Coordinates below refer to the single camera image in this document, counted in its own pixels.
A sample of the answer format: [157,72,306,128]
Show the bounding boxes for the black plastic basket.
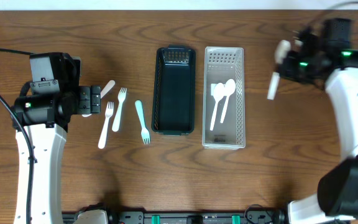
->
[151,45,196,136]

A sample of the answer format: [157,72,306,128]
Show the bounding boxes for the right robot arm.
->
[274,20,358,223]

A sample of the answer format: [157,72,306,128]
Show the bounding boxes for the white plastic fork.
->
[112,87,127,132]
[98,101,114,149]

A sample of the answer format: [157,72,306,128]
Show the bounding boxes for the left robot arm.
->
[12,82,101,223]

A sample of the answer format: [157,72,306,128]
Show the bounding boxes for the clear plastic basket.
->
[202,46,246,150]

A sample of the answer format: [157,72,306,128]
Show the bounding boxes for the white spoon wide handle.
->
[80,80,116,117]

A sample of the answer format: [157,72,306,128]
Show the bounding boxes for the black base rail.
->
[62,210,287,224]

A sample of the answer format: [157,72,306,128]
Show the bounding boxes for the mint green plastic fork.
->
[135,100,150,145]

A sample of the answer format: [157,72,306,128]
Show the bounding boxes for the white plastic spoon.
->
[267,40,291,100]
[209,83,225,131]
[220,79,236,123]

